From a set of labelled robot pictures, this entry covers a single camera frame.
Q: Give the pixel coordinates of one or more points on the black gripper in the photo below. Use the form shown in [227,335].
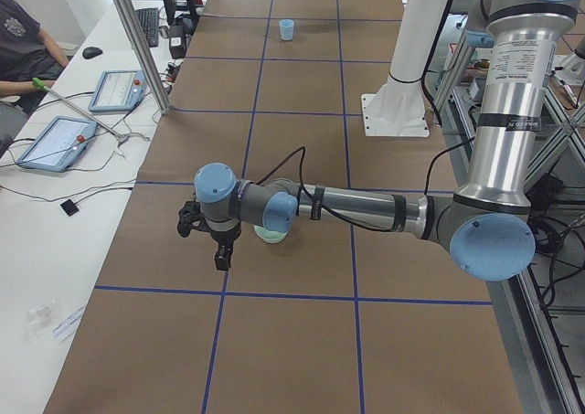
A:
[225,238]

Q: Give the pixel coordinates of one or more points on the light green bowl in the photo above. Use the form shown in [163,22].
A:
[268,236]

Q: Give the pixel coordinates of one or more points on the light blue plastic cup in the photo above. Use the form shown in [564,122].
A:
[286,27]

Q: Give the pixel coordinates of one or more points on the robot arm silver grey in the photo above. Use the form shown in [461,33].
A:
[483,223]

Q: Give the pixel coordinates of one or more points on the black box with label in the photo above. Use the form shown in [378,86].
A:
[177,42]

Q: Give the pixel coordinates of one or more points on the black keyboard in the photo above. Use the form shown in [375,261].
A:
[148,19]

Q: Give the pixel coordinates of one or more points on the small black square device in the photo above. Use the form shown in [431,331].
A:
[69,207]

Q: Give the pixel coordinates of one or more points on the clear plastic bag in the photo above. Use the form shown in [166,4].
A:
[40,319]

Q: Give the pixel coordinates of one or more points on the far blue teach pendant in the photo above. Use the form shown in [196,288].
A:
[118,91]

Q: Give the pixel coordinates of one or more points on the blue teach pendant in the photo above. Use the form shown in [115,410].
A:
[118,91]
[59,145]

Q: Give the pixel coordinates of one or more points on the near blue teach pendant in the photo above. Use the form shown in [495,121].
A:
[59,145]

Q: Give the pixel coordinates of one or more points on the black computer mouse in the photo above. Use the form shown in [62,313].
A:
[91,52]

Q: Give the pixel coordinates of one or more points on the seated person dark shirt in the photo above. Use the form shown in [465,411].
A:
[27,52]

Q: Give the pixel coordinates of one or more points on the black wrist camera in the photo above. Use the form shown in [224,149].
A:
[191,218]

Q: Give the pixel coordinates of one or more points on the aluminium frame post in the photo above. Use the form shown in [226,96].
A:
[141,50]

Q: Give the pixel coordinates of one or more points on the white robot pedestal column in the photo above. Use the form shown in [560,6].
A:
[398,108]

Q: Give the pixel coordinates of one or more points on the green handled reacher stick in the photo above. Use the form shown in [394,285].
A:
[120,137]

